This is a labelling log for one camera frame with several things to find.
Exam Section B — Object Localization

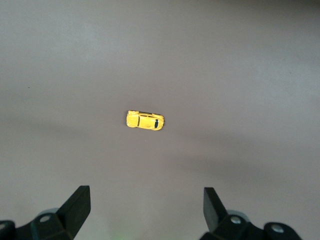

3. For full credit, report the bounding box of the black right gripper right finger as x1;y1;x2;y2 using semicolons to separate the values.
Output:
203;186;304;240

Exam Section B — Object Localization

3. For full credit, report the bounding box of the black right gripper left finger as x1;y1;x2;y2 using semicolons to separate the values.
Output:
0;185;91;240

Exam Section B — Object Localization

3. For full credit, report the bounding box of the yellow beetle toy car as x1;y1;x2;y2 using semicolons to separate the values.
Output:
125;110;165;131

